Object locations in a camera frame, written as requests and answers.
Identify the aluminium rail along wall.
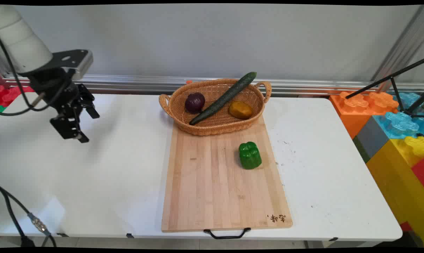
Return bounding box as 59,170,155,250
1,73,424,97

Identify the wooden cutting board, black handle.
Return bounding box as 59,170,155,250
161,116,293,240

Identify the orange giant toy brick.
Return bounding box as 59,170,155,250
330,91,399,140

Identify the black cable with metal connector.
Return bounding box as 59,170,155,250
0,185,57,247

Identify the purple red onion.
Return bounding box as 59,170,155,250
185,92,206,113

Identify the green bell pepper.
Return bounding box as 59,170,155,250
239,142,262,170

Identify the light blue giant toy brick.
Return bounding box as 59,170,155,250
394,92,424,110
373,112,424,140

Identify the red toy brick pile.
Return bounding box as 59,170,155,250
0,84,35,108

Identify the yellow giant toy brick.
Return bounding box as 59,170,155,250
366,136,424,247

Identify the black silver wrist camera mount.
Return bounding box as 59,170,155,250
40,49,94,81

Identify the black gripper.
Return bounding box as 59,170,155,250
25,69,100,143

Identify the long dark green cucumber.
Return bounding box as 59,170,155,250
189,72,257,125

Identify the woven wicker basket with handles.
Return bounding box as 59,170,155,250
159,78,272,136

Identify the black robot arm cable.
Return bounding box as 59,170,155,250
0,35,72,117

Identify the red giant toy brick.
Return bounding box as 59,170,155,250
411,157,424,189

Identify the grey giant toy brick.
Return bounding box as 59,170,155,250
353,116,390,163

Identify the black tripod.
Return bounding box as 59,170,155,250
345,58,424,118

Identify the slanted aluminium frame post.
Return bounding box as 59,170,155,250
371,5,424,92

